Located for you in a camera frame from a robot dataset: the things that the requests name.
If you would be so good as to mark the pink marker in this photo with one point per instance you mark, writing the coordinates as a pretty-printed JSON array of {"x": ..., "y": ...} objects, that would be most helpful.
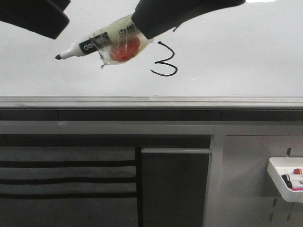
[{"x": 297, "y": 189}]

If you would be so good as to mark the white plastic marker tray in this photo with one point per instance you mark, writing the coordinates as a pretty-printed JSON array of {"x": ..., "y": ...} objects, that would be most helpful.
[{"x": 285, "y": 165}]

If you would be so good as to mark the black capped marker upper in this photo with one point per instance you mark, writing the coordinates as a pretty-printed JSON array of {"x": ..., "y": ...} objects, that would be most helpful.
[{"x": 292, "y": 177}]

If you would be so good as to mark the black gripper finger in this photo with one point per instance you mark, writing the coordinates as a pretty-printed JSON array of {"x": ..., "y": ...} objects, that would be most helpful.
[
  {"x": 44, "y": 17},
  {"x": 154, "y": 17}
]

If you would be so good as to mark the white glossy whiteboard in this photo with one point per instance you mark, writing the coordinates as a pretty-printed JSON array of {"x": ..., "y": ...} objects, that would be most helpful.
[{"x": 250, "y": 55}]

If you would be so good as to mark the black white whiteboard marker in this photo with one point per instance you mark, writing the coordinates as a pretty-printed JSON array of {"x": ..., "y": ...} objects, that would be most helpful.
[{"x": 116, "y": 43}]

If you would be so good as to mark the black capped marker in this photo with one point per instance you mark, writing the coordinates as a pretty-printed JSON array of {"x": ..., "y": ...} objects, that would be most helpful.
[
  {"x": 294, "y": 184},
  {"x": 292, "y": 177}
]

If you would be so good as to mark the grey black striped fabric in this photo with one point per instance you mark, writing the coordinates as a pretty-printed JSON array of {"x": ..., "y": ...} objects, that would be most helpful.
[{"x": 69, "y": 187}]

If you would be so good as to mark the black capped marker lower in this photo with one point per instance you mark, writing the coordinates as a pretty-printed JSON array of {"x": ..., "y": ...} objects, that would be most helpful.
[{"x": 294, "y": 184}]

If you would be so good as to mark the grey pegboard panel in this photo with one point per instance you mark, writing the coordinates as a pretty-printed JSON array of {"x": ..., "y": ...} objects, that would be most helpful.
[{"x": 247, "y": 196}]

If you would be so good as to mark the red capped marker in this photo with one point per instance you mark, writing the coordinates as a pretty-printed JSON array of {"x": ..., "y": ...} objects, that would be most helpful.
[{"x": 298, "y": 171}]

